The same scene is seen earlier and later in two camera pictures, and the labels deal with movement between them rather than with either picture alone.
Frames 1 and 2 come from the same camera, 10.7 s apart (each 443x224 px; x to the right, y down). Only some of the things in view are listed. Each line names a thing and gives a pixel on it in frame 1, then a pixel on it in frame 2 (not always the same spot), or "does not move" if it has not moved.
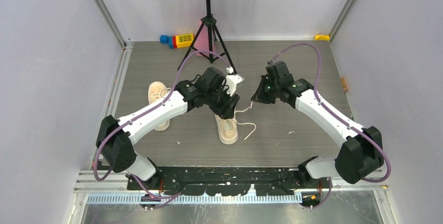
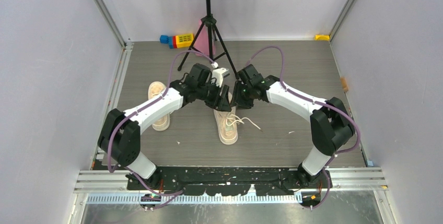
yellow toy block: x=322 y=37 does not move
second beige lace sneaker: x=156 y=91 does not move
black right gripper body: x=271 y=93 to x=247 y=98
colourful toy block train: x=177 y=41 does not move
